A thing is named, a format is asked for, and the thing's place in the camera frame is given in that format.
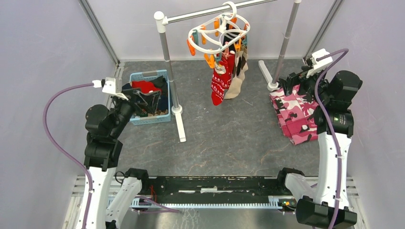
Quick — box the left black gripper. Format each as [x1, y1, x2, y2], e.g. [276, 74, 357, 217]
[109, 87, 161, 137]

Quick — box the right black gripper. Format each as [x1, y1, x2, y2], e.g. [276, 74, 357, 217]
[279, 64, 333, 105]

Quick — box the pink camouflage bag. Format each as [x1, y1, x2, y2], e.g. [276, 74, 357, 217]
[269, 85, 319, 145]

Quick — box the orange clothespin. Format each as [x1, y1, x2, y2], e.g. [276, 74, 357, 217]
[234, 39, 242, 52]
[204, 53, 216, 69]
[201, 25, 207, 45]
[213, 18, 220, 37]
[187, 35, 196, 56]

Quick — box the teal clothespin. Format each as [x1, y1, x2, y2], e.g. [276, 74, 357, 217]
[214, 52, 223, 70]

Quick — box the pink clothespin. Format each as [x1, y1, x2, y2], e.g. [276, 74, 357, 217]
[221, 50, 229, 62]

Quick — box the black white-striped sock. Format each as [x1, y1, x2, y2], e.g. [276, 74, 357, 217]
[220, 32, 240, 53]

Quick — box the white clip hanger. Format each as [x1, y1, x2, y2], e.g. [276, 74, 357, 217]
[187, 1, 251, 54]

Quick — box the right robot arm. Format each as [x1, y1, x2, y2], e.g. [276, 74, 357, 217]
[276, 70, 362, 229]

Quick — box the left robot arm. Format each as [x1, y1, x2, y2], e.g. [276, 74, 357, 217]
[76, 89, 160, 229]

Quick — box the navy blue sock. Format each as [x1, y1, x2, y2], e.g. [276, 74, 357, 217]
[122, 76, 169, 117]

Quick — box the light blue plastic basket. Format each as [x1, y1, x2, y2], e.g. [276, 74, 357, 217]
[129, 70, 172, 125]

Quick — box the silver white drying rack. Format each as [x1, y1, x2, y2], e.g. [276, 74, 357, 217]
[154, 0, 301, 143]

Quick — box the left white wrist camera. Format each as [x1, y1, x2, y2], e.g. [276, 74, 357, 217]
[92, 77, 128, 101]

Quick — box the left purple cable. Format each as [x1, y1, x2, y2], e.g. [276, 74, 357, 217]
[43, 83, 180, 229]

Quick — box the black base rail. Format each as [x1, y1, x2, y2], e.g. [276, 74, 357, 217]
[140, 176, 292, 204]

